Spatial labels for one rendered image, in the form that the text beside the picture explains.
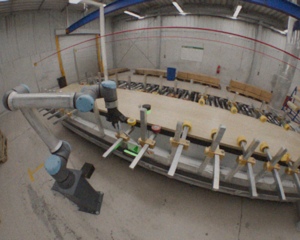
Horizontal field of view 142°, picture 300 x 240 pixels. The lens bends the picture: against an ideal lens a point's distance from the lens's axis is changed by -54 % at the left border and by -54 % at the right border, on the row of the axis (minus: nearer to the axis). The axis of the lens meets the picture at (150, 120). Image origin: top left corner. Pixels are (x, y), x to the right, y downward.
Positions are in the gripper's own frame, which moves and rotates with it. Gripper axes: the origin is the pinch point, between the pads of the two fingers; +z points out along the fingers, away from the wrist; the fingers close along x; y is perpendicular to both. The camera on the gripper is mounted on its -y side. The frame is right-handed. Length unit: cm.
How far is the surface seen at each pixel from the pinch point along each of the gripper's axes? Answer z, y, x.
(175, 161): 0.0, -46.8, 8.9
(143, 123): -8.4, -18.7, -6.3
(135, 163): 10.1, -22.4, 14.0
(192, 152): 27, -58, -28
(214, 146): -6, -67, -6
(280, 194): 1, -120, 14
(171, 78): 82, 107, -565
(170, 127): 6.0, -33.0, -28.1
